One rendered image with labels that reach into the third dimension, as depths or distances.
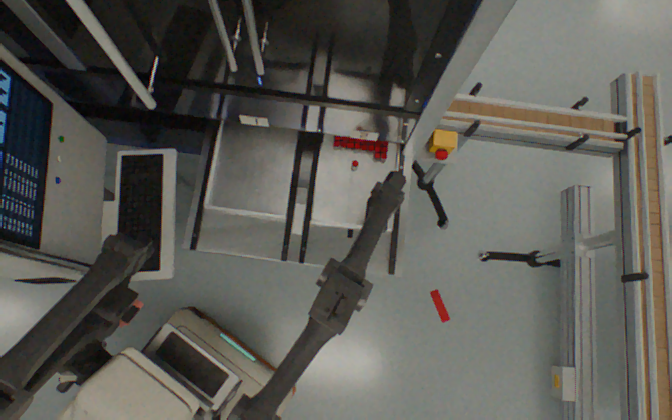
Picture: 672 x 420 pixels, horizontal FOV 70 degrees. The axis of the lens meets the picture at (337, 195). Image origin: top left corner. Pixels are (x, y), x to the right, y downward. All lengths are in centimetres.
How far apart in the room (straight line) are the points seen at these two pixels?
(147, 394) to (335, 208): 79
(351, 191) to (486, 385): 133
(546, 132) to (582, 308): 73
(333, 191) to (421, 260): 101
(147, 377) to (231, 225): 61
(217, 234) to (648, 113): 151
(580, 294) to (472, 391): 74
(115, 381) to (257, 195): 73
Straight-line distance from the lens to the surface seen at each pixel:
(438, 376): 249
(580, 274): 215
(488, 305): 256
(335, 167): 160
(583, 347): 212
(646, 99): 201
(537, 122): 178
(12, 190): 132
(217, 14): 95
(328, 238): 155
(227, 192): 160
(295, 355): 101
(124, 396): 111
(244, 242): 156
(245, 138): 165
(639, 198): 186
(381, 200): 123
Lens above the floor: 240
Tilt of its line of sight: 75 degrees down
